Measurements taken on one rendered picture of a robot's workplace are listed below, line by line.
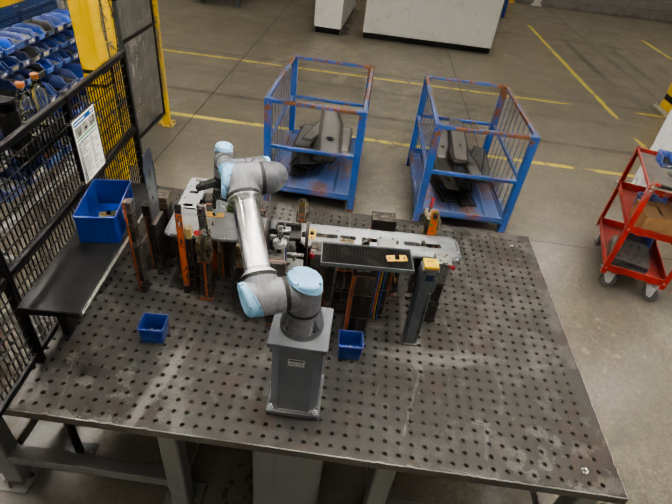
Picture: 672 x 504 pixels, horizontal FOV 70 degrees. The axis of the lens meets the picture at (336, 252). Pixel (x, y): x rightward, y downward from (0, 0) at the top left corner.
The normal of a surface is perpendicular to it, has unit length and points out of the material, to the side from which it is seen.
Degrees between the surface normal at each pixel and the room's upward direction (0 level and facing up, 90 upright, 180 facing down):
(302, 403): 87
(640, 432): 0
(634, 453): 0
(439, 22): 90
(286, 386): 90
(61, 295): 0
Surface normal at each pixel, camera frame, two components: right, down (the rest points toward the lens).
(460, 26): -0.08, 0.61
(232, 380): 0.10, -0.78
